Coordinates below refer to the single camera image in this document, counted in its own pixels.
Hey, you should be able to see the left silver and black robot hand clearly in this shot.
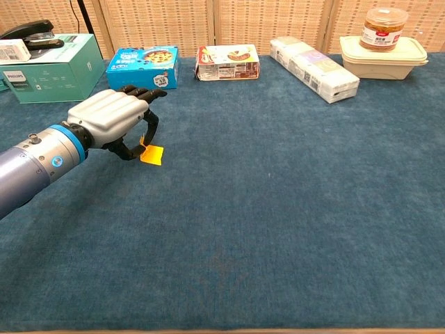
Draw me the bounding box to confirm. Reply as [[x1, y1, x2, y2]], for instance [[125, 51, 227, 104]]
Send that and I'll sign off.
[[67, 84, 168, 161]]

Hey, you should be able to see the yellow paper tag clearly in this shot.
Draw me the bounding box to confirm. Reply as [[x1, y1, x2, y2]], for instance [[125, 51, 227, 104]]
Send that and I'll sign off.
[[139, 135, 165, 168]]

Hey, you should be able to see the blue cookie box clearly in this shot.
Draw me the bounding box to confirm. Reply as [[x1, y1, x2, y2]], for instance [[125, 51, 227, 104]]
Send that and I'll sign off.
[[105, 46, 179, 92]]

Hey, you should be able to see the teal Philips box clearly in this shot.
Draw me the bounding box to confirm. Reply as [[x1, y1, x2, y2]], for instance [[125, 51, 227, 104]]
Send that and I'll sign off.
[[0, 33, 106, 104]]

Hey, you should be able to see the black stand pole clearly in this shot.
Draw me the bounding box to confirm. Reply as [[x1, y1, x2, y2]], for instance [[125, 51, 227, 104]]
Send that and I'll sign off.
[[68, 0, 105, 59]]

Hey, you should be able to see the black stapler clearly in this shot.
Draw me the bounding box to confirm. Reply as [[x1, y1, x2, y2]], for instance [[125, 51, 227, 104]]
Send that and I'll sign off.
[[0, 19, 65, 51]]

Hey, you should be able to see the small white carton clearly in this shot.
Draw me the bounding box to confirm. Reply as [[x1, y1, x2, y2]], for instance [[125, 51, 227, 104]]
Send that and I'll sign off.
[[0, 38, 32, 65]]

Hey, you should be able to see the white and red snack box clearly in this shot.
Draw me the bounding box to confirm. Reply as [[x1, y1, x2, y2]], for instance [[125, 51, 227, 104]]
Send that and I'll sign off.
[[194, 44, 261, 82]]

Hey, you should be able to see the woven bamboo folding screen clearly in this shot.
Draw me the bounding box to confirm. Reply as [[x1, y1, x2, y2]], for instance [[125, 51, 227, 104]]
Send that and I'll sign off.
[[0, 0, 445, 60]]

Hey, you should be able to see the blue table cloth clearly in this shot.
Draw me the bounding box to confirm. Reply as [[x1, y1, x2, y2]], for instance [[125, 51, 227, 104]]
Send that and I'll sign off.
[[0, 54, 445, 332]]

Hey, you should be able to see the long white wrapped package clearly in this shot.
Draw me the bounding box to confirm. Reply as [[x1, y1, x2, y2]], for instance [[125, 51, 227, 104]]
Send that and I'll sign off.
[[269, 35, 361, 104]]

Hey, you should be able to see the cream lidded food container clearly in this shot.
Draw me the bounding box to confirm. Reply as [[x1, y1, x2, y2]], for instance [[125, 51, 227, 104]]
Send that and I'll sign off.
[[339, 35, 429, 81]]

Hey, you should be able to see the clear jar with orange label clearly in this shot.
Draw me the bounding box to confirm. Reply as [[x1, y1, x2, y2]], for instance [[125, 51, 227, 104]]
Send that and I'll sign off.
[[359, 7, 410, 52]]

